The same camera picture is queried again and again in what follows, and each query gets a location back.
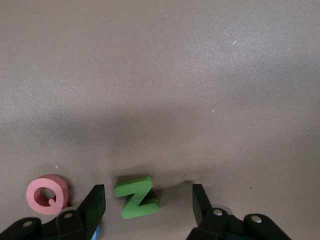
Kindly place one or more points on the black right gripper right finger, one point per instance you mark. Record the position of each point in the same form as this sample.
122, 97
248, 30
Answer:
202, 210

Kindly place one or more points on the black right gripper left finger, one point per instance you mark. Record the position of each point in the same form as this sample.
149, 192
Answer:
92, 207

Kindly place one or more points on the brown table cover sheet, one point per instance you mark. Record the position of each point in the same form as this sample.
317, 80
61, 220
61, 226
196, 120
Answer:
160, 75

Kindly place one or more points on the pink capital letter Q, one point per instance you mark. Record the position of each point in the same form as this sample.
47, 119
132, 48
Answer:
33, 200

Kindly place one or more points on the blue capital letter G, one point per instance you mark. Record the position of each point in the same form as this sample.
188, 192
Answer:
96, 235

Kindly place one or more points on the green capital letter N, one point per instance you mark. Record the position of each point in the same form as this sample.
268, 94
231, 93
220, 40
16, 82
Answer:
136, 200

